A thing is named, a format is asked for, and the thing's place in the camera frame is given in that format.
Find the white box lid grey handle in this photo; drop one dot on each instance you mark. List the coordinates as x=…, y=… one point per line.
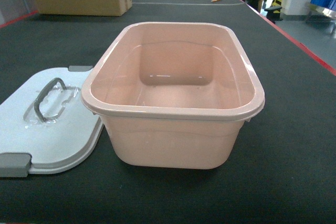
x=45, y=128

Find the pink plastic storage box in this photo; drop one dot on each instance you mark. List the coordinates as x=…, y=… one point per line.
x=174, y=94

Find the blue bins right rack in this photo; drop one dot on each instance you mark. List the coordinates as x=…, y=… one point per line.
x=329, y=4

